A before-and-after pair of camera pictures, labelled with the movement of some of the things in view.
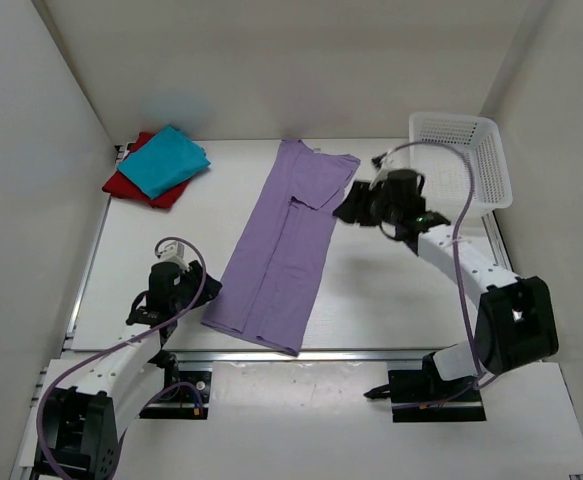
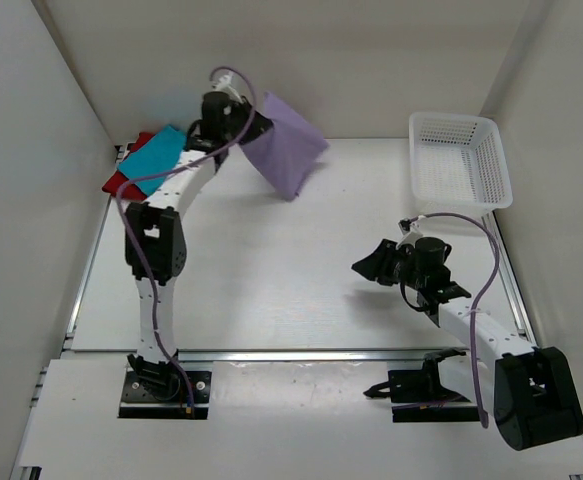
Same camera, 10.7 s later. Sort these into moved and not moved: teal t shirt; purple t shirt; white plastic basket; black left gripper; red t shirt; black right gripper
Moved: black right gripper; black left gripper; purple t shirt
Not moved: white plastic basket; teal t shirt; red t shirt
